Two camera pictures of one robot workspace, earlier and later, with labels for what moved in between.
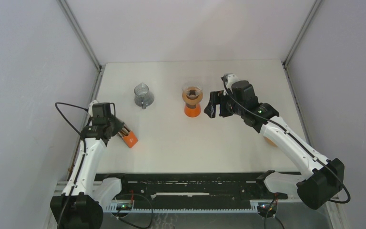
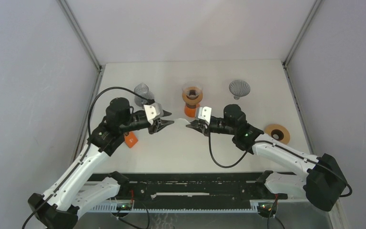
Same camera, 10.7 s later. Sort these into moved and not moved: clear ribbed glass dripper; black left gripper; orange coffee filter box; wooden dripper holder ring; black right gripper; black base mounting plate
Moved: black left gripper; black right gripper
Not moved: orange coffee filter box; wooden dripper holder ring; black base mounting plate; clear ribbed glass dripper
